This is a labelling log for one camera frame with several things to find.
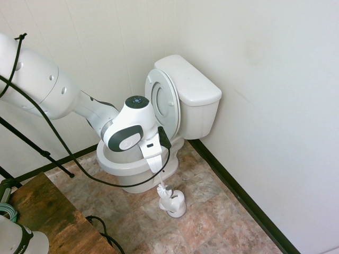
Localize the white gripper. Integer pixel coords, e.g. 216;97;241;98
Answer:
138;136;164;177

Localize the white toilet brush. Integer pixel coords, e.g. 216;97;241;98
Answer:
156;171;175;199

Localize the white robot base link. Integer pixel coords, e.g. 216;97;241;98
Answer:
0;214;50;254

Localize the white toilet bowl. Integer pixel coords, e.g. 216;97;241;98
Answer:
96;136;185;194

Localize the white toilet brush holder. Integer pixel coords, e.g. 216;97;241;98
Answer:
158;192;186;219

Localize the white toilet tank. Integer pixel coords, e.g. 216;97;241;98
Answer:
179;97;220;140

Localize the white toilet lid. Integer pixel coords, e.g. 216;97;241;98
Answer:
155;69;182;140

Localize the white toilet tank cover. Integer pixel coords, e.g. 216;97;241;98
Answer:
154;55;222;107

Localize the brown wooden table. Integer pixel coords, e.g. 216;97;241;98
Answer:
9;171;119;254

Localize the black wall baseboard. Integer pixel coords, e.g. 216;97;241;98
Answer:
188;139;301;254
14;144;99;186

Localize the black floor cable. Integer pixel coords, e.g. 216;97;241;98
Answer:
85;215;125;254

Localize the white toilet seat ring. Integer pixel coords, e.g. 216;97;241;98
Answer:
145;69;179;141

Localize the black camera cable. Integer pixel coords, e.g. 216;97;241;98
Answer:
0;33;173;188

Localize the black camera tripod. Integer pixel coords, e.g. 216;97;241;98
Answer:
0;116;75;187

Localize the grey green cylindrical handle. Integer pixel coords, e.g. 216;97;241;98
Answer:
0;178;13;206

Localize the green coiled cable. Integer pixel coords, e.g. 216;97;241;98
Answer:
0;203;19;222

